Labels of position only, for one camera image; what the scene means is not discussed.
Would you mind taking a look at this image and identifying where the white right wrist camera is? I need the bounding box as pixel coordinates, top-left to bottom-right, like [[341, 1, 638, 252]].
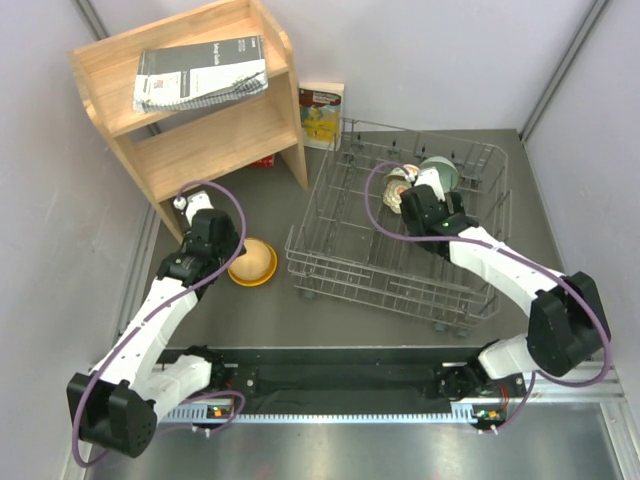
[[406, 167, 445, 202]]

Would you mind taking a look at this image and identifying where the beige bird-pattern bowl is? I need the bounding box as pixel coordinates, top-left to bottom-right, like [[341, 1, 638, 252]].
[[229, 238, 271, 281]]

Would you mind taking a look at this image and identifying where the yellow plastic bowl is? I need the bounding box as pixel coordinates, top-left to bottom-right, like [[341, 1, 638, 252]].
[[228, 240, 278, 287]]

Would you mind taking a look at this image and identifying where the small red object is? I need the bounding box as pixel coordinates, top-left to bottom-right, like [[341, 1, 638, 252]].
[[252, 154, 275, 168]]

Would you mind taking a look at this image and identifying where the grey spiral-bound manual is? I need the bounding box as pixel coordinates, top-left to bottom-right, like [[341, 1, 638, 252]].
[[133, 35, 268, 114]]

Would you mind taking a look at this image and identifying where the grey wire dish rack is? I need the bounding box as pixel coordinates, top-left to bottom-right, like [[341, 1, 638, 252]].
[[285, 118, 511, 336]]

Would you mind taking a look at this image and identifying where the floral patterned ceramic bowl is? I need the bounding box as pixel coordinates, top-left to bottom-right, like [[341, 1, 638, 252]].
[[382, 179, 411, 215]]

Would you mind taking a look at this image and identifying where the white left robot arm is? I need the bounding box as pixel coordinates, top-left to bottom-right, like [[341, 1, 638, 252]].
[[67, 208, 244, 466]]

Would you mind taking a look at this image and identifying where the aluminium rail with cable duct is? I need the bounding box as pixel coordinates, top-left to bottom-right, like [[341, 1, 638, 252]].
[[87, 359, 627, 426]]

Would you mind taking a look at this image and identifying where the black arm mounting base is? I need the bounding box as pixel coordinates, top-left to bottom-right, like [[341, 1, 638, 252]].
[[184, 346, 525, 416]]

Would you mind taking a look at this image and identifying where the wooden two-tier shelf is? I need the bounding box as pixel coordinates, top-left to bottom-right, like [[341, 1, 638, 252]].
[[69, 1, 308, 239]]

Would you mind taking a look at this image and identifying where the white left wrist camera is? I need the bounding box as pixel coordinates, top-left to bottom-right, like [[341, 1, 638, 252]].
[[173, 190, 213, 226]]

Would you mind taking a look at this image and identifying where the colourful paperback book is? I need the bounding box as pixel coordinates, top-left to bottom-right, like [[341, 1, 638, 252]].
[[299, 82, 345, 150]]

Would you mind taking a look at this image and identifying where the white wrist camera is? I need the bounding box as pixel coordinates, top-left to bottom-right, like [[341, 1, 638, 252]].
[[406, 167, 445, 202], [173, 190, 213, 226]]

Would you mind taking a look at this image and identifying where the pale green ceramic bowl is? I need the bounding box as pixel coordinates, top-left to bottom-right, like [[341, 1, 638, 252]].
[[419, 156, 460, 194]]

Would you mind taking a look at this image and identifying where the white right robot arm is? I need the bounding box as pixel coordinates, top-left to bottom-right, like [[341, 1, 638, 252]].
[[400, 185, 611, 396]]

